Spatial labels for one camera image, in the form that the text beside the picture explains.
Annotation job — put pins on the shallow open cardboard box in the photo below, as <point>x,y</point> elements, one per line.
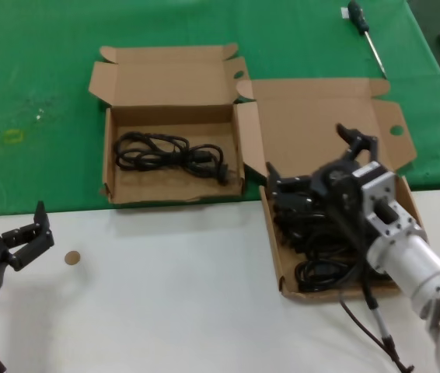
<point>173,97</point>

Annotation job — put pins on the round brown cardboard disc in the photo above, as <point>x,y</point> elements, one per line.
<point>72,257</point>

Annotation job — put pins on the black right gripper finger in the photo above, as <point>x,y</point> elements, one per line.
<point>364,145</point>
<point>294,190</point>

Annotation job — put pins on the open cardboard box, large lid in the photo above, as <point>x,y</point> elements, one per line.
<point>301,124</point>

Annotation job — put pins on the small white tape piece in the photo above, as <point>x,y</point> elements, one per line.
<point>343,14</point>

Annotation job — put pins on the yellow tape square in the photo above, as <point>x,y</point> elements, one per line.
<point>12,136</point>

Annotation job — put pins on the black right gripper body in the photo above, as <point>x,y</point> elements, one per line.
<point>338,186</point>

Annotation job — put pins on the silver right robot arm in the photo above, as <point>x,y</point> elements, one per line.
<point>410,256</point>

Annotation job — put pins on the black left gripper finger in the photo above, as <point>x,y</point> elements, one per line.
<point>35,241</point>

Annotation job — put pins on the green table cloth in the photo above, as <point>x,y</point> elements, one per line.
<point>29,58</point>

